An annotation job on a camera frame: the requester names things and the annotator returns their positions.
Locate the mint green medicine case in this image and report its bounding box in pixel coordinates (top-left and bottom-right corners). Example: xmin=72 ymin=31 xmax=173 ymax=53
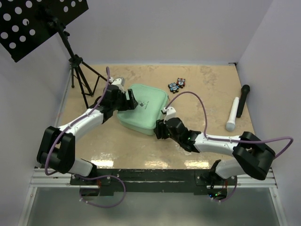
xmin=117 ymin=83 xmax=168 ymax=136

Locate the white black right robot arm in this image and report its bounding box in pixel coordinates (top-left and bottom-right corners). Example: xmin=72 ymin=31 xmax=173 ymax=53
xmin=154 ymin=118 xmax=276 ymax=185

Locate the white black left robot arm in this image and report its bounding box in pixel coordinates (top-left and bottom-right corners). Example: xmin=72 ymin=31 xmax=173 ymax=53
xmin=37 ymin=85 xmax=138 ymax=185

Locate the blue owl number block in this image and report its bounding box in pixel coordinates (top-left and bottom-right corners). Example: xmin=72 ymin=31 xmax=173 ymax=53
xmin=168 ymin=82 xmax=179 ymax=94

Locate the white microphone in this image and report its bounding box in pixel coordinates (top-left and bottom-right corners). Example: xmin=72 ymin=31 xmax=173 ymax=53
xmin=226 ymin=97 xmax=239 ymax=131

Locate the black microphone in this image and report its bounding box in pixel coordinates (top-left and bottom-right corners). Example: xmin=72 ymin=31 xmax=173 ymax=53
xmin=236 ymin=84 xmax=250 ymax=118

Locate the black music stand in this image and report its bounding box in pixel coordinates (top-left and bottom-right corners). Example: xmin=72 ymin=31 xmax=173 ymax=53
xmin=0 ymin=0 xmax=105 ymax=99

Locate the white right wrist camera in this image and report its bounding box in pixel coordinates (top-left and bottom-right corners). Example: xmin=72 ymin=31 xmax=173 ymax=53
xmin=161 ymin=106 xmax=176 ymax=122

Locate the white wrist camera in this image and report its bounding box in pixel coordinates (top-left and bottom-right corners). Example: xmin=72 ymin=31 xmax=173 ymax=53
xmin=109 ymin=77 xmax=125 ymax=92
xmin=161 ymin=106 xmax=176 ymax=122

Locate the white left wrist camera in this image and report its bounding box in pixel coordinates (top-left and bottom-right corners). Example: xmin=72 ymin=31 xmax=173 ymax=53
xmin=109 ymin=77 xmax=125 ymax=92

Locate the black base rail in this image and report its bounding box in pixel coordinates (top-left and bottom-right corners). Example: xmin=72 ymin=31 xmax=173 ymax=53
xmin=70 ymin=169 xmax=235 ymax=197

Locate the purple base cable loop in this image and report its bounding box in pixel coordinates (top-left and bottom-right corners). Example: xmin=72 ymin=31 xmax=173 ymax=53
xmin=79 ymin=175 xmax=127 ymax=209

